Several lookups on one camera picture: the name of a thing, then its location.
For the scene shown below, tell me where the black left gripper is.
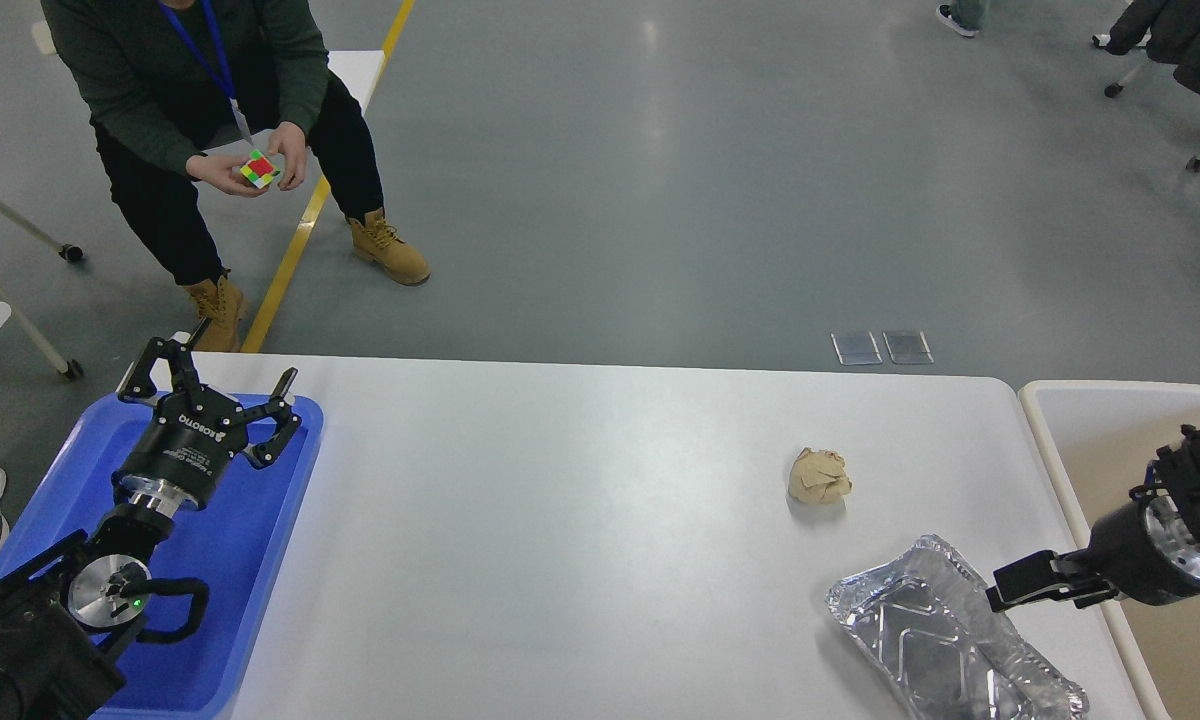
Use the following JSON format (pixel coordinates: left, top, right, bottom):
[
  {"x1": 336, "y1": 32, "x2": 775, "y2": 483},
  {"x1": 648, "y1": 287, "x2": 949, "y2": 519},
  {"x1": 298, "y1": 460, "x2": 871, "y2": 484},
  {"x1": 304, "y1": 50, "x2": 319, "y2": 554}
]
[{"x1": 112, "y1": 338, "x2": 304, "y2": 512}]

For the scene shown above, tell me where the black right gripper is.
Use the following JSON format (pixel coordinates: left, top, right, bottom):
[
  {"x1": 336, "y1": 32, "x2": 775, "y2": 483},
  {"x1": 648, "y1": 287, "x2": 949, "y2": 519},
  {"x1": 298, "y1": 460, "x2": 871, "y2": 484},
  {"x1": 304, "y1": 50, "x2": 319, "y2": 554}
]
[{"x1": 986, "y1": 497, "x2": 1200, "y2": 612}]

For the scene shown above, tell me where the aluminium foil tray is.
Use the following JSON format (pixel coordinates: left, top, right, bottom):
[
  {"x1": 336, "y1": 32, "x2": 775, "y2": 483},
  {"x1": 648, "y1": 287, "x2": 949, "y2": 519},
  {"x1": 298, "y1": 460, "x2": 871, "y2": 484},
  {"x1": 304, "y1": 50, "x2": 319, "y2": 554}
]
[{"x1": 827, "y1": 534, "x2": 1090, "y2": 719}]

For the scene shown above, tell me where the colourful puzzle cube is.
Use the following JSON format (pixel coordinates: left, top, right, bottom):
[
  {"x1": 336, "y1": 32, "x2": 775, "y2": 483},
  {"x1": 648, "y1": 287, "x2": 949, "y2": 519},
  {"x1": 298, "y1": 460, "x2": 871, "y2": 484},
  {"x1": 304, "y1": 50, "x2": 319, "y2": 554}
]
[{"x1": 236, "y1": 149, "x2": 283, "y2": 190}]

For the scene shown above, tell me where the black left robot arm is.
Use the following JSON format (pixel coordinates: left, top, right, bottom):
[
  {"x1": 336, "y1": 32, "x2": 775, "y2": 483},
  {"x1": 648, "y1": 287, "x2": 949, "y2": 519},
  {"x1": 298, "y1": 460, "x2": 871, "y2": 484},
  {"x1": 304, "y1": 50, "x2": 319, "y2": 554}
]
[{"x1": 0, "y1": 338, "x2": 302, "y2": 719}]

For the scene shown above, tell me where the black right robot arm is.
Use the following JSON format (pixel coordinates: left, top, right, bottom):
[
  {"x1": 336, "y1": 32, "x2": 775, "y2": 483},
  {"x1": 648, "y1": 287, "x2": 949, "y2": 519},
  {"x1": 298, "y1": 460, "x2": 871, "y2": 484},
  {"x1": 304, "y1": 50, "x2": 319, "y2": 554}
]
[{"x1": 986, "y1": 425, "x2": 1200, "y2": 612}]

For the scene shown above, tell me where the person's right hand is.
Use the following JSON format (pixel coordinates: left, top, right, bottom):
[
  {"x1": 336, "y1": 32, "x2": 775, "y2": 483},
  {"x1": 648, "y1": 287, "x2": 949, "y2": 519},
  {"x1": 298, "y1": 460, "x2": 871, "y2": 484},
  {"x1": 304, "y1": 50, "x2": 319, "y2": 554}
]
[{"x1": 184, "y1": 154, "x2": 270, "y2": 199}]

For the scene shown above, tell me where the person's left hand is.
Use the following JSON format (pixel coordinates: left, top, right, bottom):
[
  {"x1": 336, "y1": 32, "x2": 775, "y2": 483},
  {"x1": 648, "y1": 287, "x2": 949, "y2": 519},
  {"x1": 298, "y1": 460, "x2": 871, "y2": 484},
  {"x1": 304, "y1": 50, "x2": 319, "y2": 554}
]
[{"x1": 263, "y1": 120, "x2": 310, "y2": 191}]

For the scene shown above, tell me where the blue plastic tray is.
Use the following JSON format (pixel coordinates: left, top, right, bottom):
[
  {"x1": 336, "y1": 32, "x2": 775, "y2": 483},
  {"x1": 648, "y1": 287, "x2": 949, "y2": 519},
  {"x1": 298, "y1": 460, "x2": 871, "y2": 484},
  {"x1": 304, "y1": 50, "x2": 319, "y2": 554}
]
[{"x1": 0, "y1": 396, "x2": 324, "y2": 719}]

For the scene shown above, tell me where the beige waste bin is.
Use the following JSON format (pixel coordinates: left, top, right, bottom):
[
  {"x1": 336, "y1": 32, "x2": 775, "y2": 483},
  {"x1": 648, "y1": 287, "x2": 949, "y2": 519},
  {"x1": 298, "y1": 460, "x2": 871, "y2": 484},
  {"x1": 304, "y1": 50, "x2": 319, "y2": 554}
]
[{"x1": 1019, "y1": 382, "x2": 1200, "y2": 719}]

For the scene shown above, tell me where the crumpled brown paper ball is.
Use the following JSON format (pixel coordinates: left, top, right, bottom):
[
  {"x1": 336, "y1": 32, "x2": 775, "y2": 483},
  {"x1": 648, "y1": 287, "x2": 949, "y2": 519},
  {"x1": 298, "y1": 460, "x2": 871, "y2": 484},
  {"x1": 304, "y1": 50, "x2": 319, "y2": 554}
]
[{"x1": 787, "y1": 448, "x2": 853, "y2": 505}]

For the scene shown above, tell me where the right metal floor plate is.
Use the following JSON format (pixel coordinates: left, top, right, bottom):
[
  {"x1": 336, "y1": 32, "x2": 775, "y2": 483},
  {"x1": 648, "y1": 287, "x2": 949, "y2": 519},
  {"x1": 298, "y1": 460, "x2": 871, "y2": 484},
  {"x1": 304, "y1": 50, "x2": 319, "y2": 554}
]
[{"x1": 882, "y1": 331, "x2": 935, "y2": 365}]

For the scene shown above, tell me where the metal floor plate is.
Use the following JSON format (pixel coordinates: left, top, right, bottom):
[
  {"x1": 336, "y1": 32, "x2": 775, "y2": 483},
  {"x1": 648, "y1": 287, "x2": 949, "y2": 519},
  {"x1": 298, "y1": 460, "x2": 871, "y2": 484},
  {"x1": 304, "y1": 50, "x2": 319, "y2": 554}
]
[
  {"x1": 882, "y1": 331, "x2": 935, "y2": 365},
  {"x1": 830, "y1": 331, "x2": 883, "y2": 366}
]

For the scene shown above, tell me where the seated person in green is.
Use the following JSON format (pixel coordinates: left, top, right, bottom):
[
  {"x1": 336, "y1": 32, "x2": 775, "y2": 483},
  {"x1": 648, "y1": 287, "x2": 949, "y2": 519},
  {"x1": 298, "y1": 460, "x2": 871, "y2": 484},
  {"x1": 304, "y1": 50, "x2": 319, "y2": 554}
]
[{"x1": 42, "y1": 1, "x2": 431, "y2": 352}]

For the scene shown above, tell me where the left metal floor plate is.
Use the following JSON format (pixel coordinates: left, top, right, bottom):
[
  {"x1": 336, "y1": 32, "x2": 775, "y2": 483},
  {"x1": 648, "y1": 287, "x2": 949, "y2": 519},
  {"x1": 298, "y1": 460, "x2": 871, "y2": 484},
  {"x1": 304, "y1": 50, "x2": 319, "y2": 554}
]
[{"x1": 830, "y1": 331, "x2": 883, "y2": 366}]

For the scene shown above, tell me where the walking person in jeans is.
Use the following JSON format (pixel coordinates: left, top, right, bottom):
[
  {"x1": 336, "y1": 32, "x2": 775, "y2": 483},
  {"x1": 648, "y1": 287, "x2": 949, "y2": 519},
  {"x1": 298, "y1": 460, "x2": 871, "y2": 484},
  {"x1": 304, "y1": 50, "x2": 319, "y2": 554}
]
[{"x1": 935, "y1": 0, "x2": 990, "y2": 38}]

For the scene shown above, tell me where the white table leg frame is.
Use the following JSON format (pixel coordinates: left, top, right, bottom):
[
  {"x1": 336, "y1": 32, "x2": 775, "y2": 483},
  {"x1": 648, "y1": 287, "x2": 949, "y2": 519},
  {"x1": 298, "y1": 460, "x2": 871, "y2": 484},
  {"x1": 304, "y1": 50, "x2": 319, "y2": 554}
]
[{"x1": 0, "y1": 170, "x2": 86, "y2": 383}]

